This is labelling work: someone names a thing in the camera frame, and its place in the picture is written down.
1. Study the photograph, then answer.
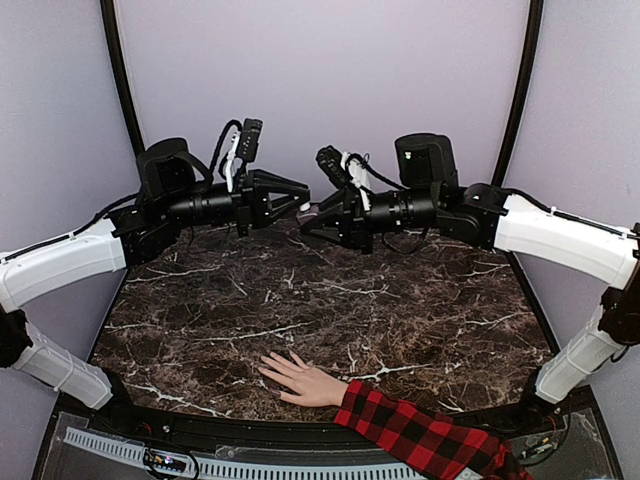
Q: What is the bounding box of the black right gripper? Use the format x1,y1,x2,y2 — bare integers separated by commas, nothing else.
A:
300,183,441,253

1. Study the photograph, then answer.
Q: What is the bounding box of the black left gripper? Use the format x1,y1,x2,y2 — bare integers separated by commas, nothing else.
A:
163,169,312,238

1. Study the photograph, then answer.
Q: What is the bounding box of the red plaid sleeve forearm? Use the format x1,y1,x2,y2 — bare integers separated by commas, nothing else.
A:
334,380,532,479

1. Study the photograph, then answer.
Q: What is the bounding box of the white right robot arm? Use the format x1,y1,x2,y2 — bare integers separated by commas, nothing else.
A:
298,133,639,434

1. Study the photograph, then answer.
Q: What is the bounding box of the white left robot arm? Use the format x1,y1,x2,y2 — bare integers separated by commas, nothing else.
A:
1,137,310,436

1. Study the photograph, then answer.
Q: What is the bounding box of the mannequin hand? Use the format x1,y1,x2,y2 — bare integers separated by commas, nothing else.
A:
258,351,348,408

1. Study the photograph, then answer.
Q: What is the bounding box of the small green circuit board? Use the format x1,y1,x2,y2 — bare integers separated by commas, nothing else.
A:
143,449,187,473

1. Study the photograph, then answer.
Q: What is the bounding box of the right wiring board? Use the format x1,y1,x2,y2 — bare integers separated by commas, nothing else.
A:
519,436,565,466

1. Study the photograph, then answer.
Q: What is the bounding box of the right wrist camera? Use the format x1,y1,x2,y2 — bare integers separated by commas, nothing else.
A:
316,145,374,212

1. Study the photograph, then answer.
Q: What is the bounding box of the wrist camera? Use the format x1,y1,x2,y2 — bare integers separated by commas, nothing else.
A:
220,118,263,193
316,145,374,212

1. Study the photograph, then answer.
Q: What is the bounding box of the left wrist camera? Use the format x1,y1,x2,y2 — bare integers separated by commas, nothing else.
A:
220,118,263,193

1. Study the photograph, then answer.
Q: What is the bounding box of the black left frame post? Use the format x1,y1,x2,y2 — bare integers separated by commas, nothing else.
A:
99,0,145,155

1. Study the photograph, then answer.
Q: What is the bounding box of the black frame post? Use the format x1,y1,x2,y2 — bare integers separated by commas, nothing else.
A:
491,0,544,187
99,0,145,155

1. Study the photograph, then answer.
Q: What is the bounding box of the black front table rail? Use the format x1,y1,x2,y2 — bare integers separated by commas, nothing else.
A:
114,402,526,451

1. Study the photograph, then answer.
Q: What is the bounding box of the black right frame post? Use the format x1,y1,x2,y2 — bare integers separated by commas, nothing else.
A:
491,0,544,187

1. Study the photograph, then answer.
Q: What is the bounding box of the grey slotted cable duct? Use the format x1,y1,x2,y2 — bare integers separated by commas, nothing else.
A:
63,427,420,480

